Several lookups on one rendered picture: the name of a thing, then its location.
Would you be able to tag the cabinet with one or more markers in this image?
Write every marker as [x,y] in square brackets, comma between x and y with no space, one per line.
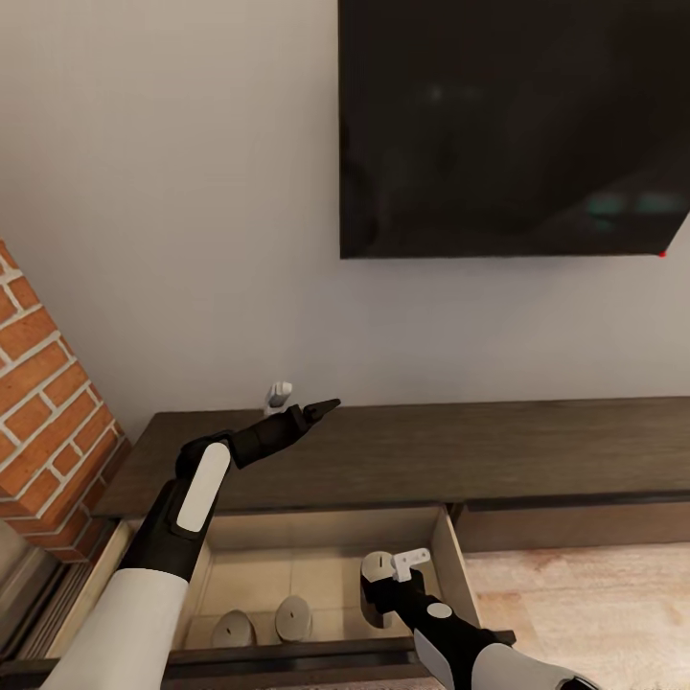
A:
[451,477]

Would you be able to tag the pillar candle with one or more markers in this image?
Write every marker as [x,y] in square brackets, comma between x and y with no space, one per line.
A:
[293,621]
[234,629]
[374,567]

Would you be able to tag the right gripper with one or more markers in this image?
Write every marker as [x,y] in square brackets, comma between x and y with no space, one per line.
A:
[389,594]

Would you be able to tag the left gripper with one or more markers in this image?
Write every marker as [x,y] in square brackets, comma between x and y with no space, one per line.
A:
[283,430]

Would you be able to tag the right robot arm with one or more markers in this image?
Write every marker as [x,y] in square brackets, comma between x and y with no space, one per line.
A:
[458,654]

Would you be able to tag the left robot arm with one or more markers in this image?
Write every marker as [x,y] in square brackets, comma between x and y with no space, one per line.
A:
[125,642]

